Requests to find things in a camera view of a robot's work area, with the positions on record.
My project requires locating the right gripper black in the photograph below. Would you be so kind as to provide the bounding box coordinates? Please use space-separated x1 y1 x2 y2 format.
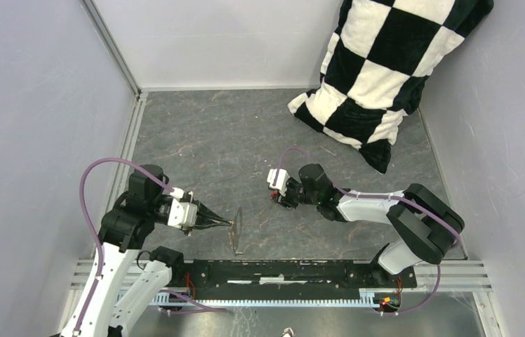
271 178 320 211

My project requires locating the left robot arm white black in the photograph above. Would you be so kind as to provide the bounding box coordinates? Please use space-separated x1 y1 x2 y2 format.
59 158 235 336

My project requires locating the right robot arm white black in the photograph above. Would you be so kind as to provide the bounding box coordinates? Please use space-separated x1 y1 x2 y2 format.
267 164 465 286

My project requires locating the black white checkered blanket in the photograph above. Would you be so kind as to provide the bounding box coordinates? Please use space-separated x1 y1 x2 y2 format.
288 0 494 174

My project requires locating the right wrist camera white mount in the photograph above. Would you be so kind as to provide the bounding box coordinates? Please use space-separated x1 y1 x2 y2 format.
267 168 290 195

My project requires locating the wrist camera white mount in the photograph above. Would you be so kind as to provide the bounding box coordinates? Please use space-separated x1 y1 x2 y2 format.
267 168 290 195
167 187 198 232

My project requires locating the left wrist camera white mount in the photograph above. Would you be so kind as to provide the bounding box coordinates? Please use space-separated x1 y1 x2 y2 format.
167 187 198 232

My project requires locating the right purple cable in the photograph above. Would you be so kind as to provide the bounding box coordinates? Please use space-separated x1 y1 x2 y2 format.
275 146 463 316

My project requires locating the purple cable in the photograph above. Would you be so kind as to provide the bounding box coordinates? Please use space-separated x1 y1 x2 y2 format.
275 146 463 316
72 157 175 337

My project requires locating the white toothed cable duct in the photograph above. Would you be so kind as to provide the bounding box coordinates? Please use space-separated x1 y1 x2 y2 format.
149 291 401 309

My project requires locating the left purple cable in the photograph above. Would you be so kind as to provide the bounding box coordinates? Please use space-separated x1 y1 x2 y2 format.
72 157 175 337

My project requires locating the aluminium corner frame post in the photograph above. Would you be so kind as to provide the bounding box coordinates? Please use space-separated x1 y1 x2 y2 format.
80 0 142 97

